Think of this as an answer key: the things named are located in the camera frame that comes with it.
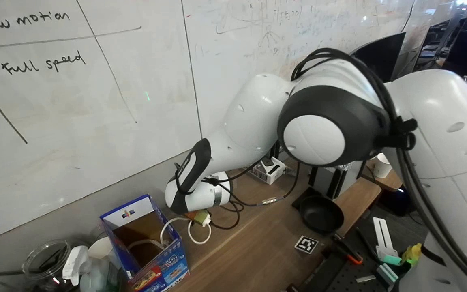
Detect teal and green parts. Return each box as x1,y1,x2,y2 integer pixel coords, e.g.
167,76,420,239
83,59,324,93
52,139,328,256
376,241,425,285

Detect black frying pan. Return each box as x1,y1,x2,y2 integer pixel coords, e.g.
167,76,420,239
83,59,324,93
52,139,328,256
290,184,347,236

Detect white plastic part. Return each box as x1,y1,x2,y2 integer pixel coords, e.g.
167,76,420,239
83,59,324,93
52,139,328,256
371,215,401,259

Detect blue cardboard box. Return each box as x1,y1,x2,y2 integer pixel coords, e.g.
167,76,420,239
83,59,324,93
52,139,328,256
99,192,191,292

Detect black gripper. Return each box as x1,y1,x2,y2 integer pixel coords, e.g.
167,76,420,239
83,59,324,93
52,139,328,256
185,209,214,228

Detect thin white rope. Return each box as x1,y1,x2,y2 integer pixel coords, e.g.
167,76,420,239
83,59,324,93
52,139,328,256
159,215,214,248

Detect black table mat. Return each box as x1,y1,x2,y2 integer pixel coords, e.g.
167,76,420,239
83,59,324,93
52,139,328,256
297,207,435,292

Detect black white marker tag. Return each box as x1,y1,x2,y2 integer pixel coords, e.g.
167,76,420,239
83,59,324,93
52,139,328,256
294,233,321,256

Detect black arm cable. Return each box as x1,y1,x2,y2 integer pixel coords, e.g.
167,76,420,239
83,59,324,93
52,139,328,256
206,46,467,292

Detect white phone box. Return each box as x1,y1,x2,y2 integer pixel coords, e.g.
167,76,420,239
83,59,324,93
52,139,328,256
250,155,289,186

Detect clear plastic water bottle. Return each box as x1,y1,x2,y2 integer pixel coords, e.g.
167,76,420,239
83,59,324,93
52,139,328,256
88,235,125,292

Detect black clamp with orange handle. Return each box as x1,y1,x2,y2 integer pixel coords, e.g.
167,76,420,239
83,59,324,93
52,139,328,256
328,231,365,267

